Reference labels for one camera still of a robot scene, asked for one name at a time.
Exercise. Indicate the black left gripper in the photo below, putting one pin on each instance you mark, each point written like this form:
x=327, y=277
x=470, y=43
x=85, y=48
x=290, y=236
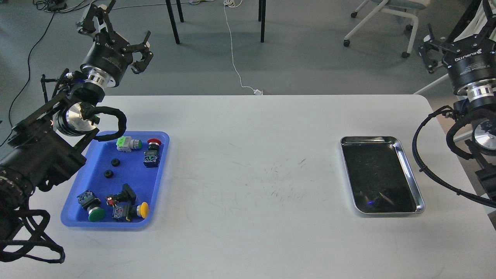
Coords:
x=108, y=55

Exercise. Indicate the blue plastic tray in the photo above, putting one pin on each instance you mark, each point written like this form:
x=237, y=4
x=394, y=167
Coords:
x=144, y=181

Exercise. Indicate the silver metal tray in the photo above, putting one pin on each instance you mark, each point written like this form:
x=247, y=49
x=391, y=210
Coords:
x=380, y=178

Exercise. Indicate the black selector switch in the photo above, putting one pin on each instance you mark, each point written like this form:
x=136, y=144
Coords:
x=126, y=195

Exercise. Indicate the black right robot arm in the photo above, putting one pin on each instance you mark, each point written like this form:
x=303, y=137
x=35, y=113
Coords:
x=471, y=137

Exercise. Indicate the green white push button switch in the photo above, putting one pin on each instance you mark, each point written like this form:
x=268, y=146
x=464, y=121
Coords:
x=127, y=144

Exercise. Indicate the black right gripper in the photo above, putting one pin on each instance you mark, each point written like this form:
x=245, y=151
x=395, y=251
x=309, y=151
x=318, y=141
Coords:
x=467, y=62

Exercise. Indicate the green mushroom push button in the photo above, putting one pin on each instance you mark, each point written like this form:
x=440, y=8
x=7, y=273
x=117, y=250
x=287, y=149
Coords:
x=91, y=203

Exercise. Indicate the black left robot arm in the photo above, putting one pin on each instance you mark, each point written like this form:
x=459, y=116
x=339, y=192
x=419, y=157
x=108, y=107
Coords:
x=48, y=144

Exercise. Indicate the yellow push button switch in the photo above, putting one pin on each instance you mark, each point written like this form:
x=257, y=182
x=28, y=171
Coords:
x=127, y=212

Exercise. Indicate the red mushroom push button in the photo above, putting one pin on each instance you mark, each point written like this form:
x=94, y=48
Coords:
x=152, y=155

